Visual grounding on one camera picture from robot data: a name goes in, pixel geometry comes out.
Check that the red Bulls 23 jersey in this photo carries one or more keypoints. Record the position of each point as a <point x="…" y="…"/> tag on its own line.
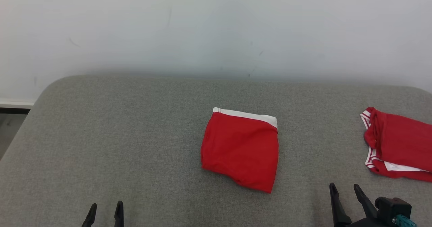
<point x="401" y="142"/>

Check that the red shorts white waistband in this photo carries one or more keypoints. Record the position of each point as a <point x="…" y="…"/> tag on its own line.
<point x="239" y="149"/>

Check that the white wall baseboard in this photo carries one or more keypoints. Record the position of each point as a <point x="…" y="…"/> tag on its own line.
<point x="15" y="104"/>

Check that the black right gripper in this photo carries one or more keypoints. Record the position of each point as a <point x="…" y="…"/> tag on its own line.
<point x="371" y="223"/>

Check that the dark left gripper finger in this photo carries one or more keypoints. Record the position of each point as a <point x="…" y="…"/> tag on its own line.
<point x="119" y="217"/>
<point x="90" y="218"/>

